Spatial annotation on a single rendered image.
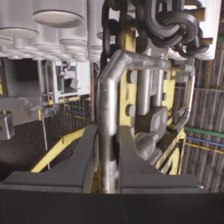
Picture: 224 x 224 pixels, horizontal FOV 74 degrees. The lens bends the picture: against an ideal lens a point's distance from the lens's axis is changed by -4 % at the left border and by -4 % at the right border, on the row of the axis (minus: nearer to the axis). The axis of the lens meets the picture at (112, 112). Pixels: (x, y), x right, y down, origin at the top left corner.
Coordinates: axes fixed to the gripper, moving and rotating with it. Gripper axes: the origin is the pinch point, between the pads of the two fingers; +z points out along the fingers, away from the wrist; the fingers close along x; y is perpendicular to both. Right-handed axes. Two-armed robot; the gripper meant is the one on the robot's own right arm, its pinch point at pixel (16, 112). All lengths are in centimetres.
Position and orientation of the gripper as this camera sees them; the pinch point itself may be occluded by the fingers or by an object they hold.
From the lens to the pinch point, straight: 27.3
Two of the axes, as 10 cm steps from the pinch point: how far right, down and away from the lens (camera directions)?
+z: 9.9, -0.3, 1.6
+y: 0.1, -9.7, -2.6
